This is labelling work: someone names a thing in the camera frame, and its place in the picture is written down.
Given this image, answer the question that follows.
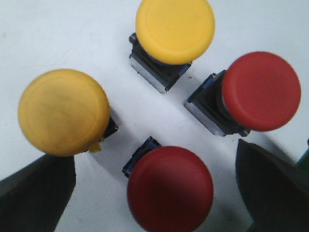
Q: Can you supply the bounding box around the green conveyor belt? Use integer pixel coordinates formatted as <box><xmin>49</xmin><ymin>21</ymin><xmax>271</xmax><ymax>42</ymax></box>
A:
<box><xmin>296</xmin><ymin>148</ymin><xmax>309</xmax><ymax>173</ymax></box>

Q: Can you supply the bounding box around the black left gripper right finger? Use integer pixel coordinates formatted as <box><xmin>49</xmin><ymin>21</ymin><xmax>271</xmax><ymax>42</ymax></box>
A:
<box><xmin>235</xmin><ymin>139</ymin><xmax>309</xmax><ymax>232</ymax></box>

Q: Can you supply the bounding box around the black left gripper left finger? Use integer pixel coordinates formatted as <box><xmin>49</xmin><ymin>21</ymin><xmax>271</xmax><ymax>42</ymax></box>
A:
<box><xmin>0</xmin><ymin>155</ymin><xmax>76</xmax><ymax>232</ymax></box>

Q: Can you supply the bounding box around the red mushroom push button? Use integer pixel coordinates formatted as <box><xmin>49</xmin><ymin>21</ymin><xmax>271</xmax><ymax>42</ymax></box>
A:
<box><xmin>122</xmin><ymin>137</ymin><xmax>214</xmax><ymax>232</ymax></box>
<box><xmin>184</xmin><ymin>51</ymin><xmax>301</xmax><ymax>137</ymax></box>

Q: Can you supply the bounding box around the yellow mushroom push button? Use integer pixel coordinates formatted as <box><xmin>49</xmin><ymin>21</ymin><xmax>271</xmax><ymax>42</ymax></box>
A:
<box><xmin>18</xmin><ymin>69</ymin><xmax>111</xmax><ymax>157</ymax></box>
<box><xmin>129</xmin><ymin>0</ymin><xmax>215</xmax><ymax>93</ymax></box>

